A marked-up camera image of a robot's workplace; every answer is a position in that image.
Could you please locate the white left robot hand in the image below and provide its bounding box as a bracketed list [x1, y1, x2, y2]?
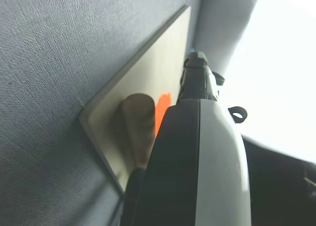
[120, 51, 316, 226]

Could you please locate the wooden rolling pin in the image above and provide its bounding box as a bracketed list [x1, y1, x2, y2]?
[112, 92, 158, 171]

